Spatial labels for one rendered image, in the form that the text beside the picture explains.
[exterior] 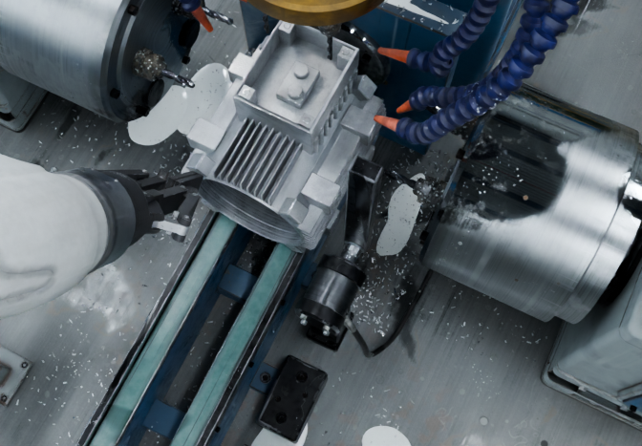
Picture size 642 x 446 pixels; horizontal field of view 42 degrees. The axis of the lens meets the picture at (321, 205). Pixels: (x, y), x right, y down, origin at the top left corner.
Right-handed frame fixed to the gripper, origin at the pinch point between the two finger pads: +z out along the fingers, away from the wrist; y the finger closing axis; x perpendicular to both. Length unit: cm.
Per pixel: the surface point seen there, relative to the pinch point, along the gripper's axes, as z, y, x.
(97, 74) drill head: 3.8, 16.0, -7.2
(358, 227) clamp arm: 3.2, -19.8, -3.7
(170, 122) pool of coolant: 34.3, 17.0, 1.2
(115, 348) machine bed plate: 17.4, 6.7, 30.8
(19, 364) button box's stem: 12.8, 17.5, 37.4
